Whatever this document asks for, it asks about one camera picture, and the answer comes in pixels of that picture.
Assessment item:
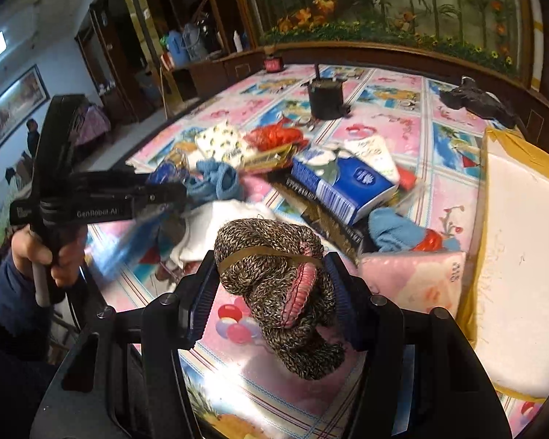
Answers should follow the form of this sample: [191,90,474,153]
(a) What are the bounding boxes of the dark blue sleeve forearm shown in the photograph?
[0,253,52,363]

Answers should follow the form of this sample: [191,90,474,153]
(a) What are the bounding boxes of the red plastic bag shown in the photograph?
[244,117,307,152]

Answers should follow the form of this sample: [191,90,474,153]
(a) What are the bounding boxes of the white yellow-patterned tissue pack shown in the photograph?
[195,120,257,169]

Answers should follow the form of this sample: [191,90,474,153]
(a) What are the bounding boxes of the framed wall painting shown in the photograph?
[0,64,50,148]

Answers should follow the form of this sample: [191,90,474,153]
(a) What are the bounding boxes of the black cylindrical container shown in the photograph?
[305,64,351,121]

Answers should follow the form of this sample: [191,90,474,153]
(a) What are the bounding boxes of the blue knitted sock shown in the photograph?
[183,159,244,205]
[368,207,461,253]

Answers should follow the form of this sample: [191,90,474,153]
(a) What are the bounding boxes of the white box with yellow tape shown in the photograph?
[457,128,549,401]

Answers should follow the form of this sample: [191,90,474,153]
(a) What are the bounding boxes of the small red clock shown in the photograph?
[264,55,284,74]

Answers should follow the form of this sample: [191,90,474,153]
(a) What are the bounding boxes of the blue tissue pack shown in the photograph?
[291,145,397,226]

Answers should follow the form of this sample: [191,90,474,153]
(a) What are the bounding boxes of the blue plastic pack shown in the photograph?
[146,160,189,185]

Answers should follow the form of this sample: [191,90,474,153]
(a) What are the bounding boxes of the pink tissue pack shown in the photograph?
[358,251,466,317]

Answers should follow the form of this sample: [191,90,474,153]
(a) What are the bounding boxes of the flowered vinyl tablecloth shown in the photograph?
[84,63,546,439]

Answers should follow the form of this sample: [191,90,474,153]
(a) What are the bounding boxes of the brown knitted sock bundle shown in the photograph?
[214,218,345,380]

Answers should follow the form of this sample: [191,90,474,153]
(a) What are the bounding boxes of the person's left hand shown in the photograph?
[11,226,87,288]

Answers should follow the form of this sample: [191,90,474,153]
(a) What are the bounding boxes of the gold package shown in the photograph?
[239,144,297,175]

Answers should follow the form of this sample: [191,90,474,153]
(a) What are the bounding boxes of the black long package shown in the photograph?
[266,169,376,264]

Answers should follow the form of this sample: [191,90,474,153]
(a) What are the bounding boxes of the white cloth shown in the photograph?
[169,199,276,267]

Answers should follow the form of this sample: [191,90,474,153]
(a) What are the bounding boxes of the artificial flower display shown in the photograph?
[251,0,520,75]

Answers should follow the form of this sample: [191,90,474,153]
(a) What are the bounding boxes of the blue plastic jug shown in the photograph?
[166,30,190,68]

